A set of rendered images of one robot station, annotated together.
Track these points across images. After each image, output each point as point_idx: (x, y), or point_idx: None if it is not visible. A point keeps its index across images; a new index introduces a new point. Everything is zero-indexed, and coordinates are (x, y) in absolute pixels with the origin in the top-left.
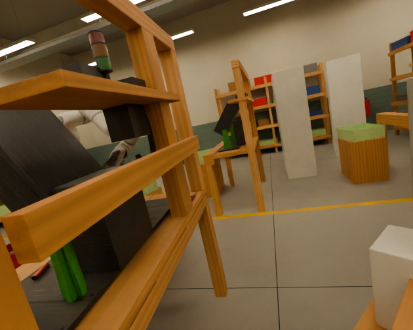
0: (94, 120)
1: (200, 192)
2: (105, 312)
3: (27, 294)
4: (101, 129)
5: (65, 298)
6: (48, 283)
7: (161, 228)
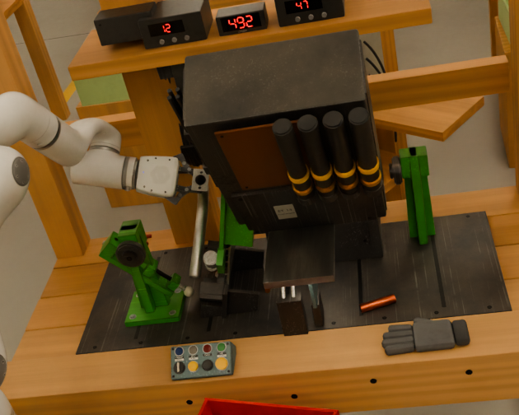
0: (64, 134)
1: (97, 240)
2: (438, 209)
3: (423, 286)
4: (75, 152)
5: (434, 230)
6: (401, 279)
7: (259, 237)
